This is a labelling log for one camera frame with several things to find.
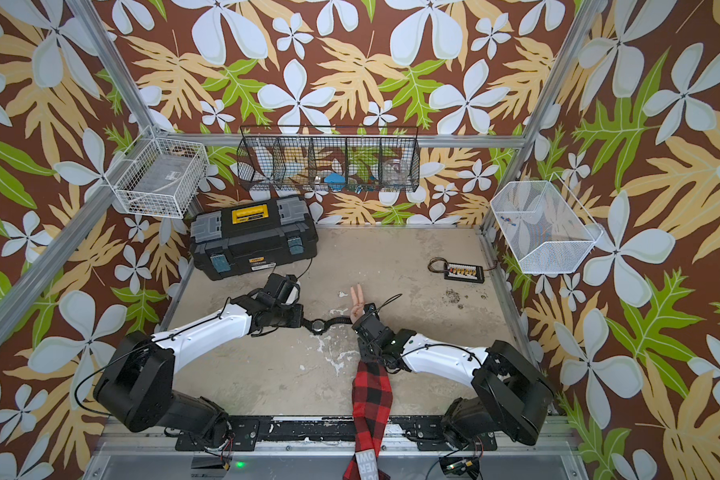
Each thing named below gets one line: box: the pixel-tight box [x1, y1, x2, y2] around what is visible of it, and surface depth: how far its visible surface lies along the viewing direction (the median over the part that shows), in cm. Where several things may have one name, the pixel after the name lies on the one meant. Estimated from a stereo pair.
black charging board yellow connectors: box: [444, 262, 485, 284], surface depth 107 cm
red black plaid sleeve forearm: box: [343, 360, 393, 480], surface depth 77 cm
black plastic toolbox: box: [190, 196, 318, 281], surface depth 100 cm
